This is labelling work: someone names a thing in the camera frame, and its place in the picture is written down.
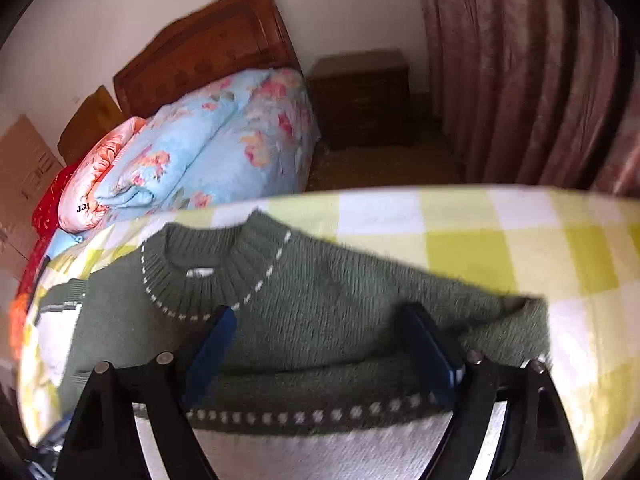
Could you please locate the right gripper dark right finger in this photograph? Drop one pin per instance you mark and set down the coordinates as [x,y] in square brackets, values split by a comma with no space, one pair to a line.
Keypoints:
[438,358]

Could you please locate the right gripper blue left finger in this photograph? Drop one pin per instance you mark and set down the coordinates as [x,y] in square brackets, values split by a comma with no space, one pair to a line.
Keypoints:
[206,362]

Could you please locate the green knit sweater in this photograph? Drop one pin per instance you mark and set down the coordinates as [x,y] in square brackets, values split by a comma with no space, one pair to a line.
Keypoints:
[316,384]

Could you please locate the yellow checkered bed sheet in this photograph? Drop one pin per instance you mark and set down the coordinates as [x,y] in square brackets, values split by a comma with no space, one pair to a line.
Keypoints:
[578,250]

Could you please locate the light blue folded cloth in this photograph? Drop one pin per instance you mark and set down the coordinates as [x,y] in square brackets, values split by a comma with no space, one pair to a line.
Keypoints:
[61,241]

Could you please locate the pink floral folded quilt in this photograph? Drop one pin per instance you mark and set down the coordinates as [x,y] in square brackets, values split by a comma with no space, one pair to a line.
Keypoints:
[78,210]

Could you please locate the orange cloth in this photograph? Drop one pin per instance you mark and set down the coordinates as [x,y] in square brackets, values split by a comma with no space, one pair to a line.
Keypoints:
[17,317]

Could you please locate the red bedding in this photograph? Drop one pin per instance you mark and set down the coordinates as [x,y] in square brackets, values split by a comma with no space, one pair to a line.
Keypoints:
[45,222]

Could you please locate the blue floral folded quilt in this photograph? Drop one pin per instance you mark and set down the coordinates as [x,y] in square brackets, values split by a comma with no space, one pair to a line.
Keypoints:
[249,135]

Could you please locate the small wooden headboard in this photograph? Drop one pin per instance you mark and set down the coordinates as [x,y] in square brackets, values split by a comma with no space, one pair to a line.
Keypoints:
[97,116]

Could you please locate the dark wooden nightstand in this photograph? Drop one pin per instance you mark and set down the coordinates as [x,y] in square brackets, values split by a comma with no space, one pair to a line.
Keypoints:
[362,99]

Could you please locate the pink floral curtain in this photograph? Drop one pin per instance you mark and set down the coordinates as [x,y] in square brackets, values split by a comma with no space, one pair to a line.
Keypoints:
[536,92]

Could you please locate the large wooden headboard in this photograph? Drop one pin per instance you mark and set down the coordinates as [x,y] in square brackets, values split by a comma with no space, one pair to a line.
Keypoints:
[217,41]

